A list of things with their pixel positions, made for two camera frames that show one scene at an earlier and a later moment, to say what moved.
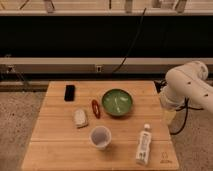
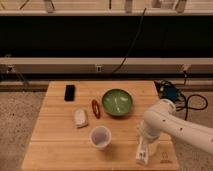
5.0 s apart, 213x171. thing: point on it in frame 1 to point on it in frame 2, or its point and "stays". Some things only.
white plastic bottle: (143, 149) stays
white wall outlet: (99, 69) stays
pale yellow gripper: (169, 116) to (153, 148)
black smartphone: (69, 93) stays
